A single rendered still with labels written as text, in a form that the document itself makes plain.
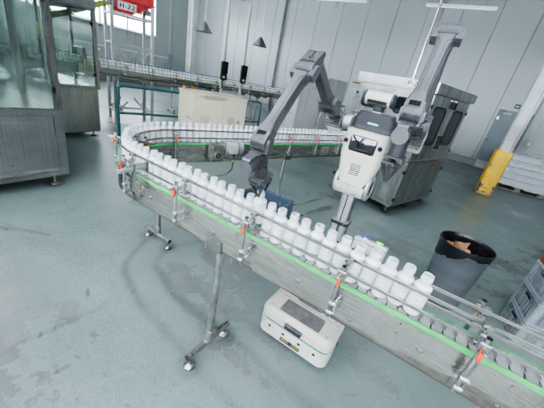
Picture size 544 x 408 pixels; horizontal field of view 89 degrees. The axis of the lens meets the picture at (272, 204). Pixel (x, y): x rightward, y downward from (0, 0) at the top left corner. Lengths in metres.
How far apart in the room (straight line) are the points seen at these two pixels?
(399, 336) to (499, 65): 12.31
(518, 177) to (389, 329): 9.38
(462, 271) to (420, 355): 1.83
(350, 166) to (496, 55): 11.71
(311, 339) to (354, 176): 1.05
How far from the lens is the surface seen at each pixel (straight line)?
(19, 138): 3.94
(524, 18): 13.37
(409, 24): 13.55
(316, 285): 1.21
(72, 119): 6.19
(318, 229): 1.14
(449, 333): 1.20
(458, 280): 3.04
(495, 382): 1.25
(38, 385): 2.12
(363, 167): 1.62
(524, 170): 10.35
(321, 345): 1.96
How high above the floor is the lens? 1.67
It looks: 24 degrees down
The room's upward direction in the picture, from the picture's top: 12 degrees clockwise
